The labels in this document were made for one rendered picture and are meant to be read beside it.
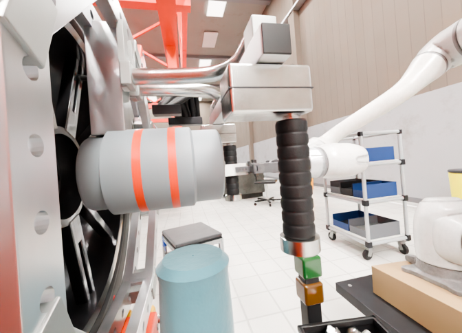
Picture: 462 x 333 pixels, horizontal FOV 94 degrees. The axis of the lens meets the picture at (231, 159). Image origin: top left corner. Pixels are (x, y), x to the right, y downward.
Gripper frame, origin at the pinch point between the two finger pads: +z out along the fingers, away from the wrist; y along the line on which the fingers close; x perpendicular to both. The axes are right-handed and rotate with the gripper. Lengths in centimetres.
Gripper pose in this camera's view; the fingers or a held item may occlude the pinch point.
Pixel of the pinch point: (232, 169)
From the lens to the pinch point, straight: 58.0
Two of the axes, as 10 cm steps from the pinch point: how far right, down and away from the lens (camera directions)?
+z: -9.7, 0.7, -2.1
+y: -2.1, 0.2, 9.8
